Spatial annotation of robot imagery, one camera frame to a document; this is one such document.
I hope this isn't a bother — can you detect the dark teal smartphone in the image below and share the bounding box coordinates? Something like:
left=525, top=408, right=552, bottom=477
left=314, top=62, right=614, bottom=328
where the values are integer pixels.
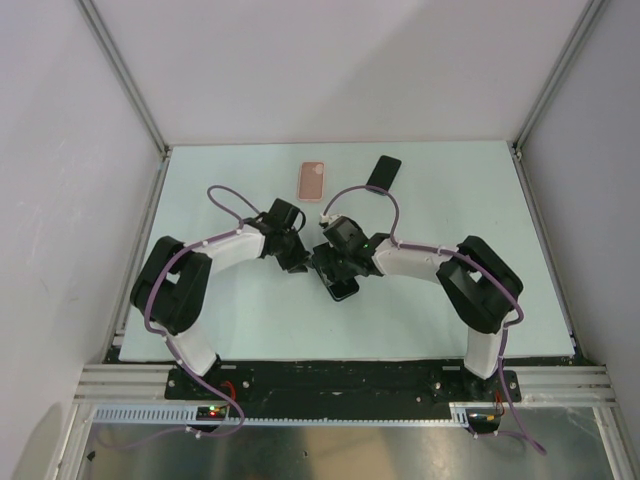
left=329, top=279, right=359, bottom=300

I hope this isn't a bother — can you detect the black phone case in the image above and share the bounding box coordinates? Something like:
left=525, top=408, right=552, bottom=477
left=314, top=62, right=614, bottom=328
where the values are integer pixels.
left=327, top=277, right=362, bottom=303

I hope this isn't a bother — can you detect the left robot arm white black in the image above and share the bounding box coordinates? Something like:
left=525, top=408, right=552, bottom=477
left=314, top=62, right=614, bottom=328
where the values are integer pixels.
left=129, top=199, right=310, bottom=399

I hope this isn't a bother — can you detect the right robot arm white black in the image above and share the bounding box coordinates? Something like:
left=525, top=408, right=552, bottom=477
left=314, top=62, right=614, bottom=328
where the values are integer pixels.
left=311, top=214, right=524, bottom=401

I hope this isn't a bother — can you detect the pink phone case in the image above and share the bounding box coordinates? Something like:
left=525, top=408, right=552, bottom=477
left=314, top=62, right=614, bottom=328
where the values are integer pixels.
left=297, top=161, right=325, bottom=202

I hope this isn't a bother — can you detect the black smartphone far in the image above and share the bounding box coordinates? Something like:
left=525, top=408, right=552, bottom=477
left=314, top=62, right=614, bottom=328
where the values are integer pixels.
left=366, top=155, right=402, bottom=194

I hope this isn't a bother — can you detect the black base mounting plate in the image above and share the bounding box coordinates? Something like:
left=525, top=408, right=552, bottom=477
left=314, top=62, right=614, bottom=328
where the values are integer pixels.
left=165, top=360, right=522, bottom=418

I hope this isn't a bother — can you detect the left control board with LEDs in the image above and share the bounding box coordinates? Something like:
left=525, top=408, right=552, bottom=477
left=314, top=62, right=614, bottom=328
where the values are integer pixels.
left=196, top=405, right=227, bottom=421

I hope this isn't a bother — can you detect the right control board with wires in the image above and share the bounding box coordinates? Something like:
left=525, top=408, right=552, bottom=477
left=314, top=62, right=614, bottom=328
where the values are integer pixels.
left=466, top=409, right=504, bottom=436

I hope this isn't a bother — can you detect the white slotted cable duct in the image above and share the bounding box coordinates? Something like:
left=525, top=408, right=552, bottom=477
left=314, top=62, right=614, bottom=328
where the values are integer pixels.
left=93, top=404, right=469, bottom=427

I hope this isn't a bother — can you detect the aluminium front rail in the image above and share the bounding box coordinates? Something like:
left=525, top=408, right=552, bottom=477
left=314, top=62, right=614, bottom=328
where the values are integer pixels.
left=75, top=364, right=617, bottom=407

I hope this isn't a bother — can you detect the left aluminium frame post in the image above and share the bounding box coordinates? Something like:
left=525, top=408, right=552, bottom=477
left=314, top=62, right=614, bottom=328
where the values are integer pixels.
left=75, top=0, right=170, bottom=158

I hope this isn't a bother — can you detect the aluminium frame post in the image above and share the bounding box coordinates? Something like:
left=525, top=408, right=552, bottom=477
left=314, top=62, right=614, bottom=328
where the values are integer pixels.
left=75, top=0, right=170, bottom=158
left=512, top=0, right=610, bottom=159

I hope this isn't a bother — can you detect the right aluminium frame post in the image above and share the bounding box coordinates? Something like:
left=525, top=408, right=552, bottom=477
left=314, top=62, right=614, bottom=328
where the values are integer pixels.
left=512, top=0, right=610, bottom=159

